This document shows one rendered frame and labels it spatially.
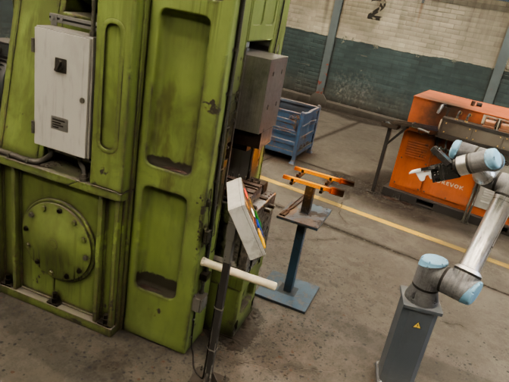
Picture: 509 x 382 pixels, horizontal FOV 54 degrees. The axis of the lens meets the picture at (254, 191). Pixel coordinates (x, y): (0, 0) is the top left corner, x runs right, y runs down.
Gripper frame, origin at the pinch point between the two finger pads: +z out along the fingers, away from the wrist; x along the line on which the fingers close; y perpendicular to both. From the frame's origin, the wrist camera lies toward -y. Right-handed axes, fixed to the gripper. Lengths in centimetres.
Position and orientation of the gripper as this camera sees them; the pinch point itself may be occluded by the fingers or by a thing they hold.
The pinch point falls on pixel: (413, 170)
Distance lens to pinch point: 247.4
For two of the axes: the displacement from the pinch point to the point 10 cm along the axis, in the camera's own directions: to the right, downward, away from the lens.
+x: 6.2, -1.0, 7.8
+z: -7.6, 1.8, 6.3
